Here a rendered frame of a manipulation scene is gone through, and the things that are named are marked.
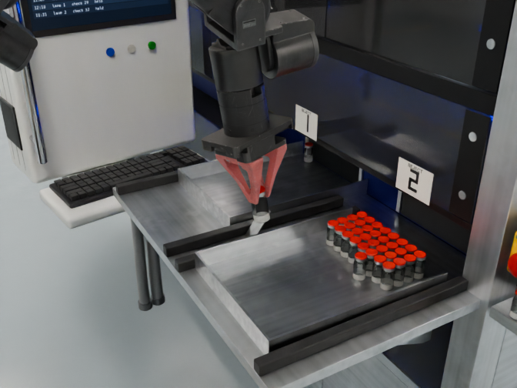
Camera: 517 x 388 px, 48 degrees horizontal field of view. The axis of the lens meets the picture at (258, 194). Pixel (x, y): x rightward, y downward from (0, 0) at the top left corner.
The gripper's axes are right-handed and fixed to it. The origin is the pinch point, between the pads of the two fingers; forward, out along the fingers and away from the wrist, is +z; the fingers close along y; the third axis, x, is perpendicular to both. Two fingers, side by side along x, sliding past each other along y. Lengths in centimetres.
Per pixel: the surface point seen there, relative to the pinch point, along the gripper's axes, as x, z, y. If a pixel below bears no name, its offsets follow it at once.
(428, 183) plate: -4.2, 13.5, 34.8
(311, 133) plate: 29, 13, 44
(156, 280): 101, 76, 37
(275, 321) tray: 3.5, 24.1, 2.0
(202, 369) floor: 85, 107, 36
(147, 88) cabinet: 84, 7, 41
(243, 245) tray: 20.1, 21.2, 12.0
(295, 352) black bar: -4.6, 22.9, -2.4
